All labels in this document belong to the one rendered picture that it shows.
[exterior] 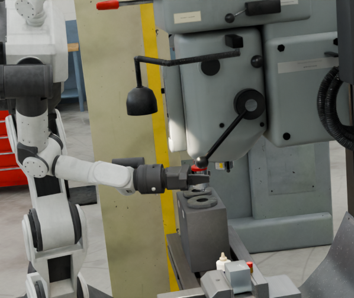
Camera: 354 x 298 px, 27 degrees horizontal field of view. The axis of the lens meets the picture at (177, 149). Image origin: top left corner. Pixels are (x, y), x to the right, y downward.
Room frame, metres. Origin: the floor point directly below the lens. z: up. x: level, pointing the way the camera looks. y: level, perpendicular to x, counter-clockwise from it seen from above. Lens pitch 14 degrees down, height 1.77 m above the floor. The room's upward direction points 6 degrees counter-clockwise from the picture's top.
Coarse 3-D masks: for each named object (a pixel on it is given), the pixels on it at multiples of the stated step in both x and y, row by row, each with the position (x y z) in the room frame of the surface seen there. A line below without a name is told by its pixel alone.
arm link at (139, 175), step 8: (112, 160) 2.10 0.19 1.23; (120, 160) 2.09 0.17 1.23; (128, 160) 2.09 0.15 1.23; (136, 160) 2.08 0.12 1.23; (128, 168) 2.06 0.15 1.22; (136, 168) 2.09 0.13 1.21; (144, 168) 2.05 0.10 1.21; (136, 176) 2.04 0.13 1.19; (144, 176) 2.03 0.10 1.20; (128, 184) 2.03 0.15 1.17; (136, 184) 2.04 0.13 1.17; (144, 184) 2.02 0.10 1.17; (120, 192) 2.08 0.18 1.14; (128, 192) 2.07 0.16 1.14; (144, 192) 2.03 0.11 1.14
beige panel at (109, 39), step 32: (96, 0) 3.42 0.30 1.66; (128, 0) 3.44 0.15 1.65; (96, 32) 3.42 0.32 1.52; (128, 32) 3.44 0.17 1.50; (160, 32) 3.45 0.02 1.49; (96, 64) 3.42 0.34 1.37; (128, 64) 3.43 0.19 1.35; (96, 96) 3.42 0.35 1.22; (160, 96) 3.45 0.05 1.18; (96, 128) 3.41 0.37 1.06; (128, 128) 3.43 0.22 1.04; (160, 128) 3.44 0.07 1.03; (96, 160) 3.41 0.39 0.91; (160, 160) 3.44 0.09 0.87; (128, 224) 3.42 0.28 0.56; (160, 224) 3.44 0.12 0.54; (128, 256) 3.42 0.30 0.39; (160, 256) 3.44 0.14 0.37; (128, 288) 3.42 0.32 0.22; (160, 288) 3.44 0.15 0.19
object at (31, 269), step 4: (28, 264) 2.65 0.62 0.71; (28, 268) 2.60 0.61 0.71; (32, 268) 2.56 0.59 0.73; (28, 272) 2.59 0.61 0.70; (32, 272) 2.54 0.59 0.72; (88, 284) 2.72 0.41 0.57; (88, 288) 2.69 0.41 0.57; (92, 288) 2.68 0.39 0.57; (92, 292) 2.64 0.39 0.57; (96, 292) 2.64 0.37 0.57; (100, 292) 2.64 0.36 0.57; (24, 296) 2.62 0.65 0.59; (92, 296) 2.61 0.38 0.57; (96, 296) 2.60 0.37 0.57; (100, 296) 2.60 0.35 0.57; (104, 296) 2.59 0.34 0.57; (108, 296) 2.59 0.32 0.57
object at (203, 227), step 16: (176, 192) 2.19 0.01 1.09; (192, 192) 2.13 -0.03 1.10; (208, 192) 2.11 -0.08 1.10; (192, 208) 2.01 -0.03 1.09; (208, 208) 2.00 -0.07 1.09; (224, 208) 1.99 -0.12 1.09; (192, 224) 1.98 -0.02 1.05; (208, 224) 1.98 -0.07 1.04; (224, 224) 1.99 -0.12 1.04; (192, 240) 1.98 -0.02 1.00; (208, 240) 1.98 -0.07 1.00; (224, 240) 1.99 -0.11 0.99; (192, 256) 1.98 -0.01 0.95; (208, 256) 1.98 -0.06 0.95; (192, 272) 1.98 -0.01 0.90
